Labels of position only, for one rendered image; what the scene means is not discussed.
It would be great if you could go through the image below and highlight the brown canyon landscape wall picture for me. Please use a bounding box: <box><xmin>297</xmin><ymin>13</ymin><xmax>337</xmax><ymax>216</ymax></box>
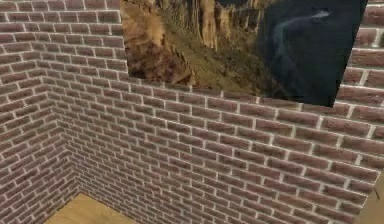
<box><xmin>119</xmin><ymin>0</ymin><xmax>370</xmax><ymax>108</ymax></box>

